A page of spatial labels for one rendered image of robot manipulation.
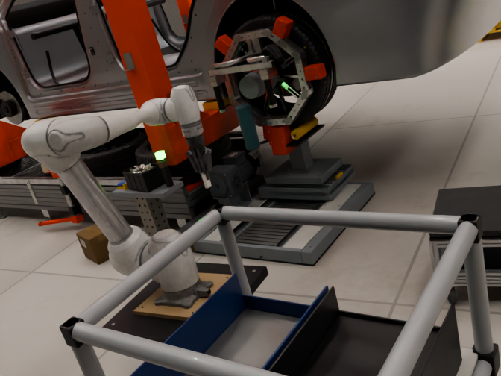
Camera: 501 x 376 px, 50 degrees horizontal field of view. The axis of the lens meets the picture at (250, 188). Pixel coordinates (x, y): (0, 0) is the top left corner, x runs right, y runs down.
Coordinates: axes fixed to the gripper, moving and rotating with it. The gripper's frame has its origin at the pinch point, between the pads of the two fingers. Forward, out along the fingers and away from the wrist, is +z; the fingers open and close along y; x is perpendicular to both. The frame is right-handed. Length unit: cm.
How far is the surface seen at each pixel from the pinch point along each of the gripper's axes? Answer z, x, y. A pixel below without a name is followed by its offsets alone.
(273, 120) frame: -1, 90, -12
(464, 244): -29, -108, 125
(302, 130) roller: 8, 95, 2
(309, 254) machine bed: 56, 37, 21
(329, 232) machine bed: 55, 58, 24
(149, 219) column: 36, 36, -78
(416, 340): -28, -128, 123
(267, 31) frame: -50, 86, -2
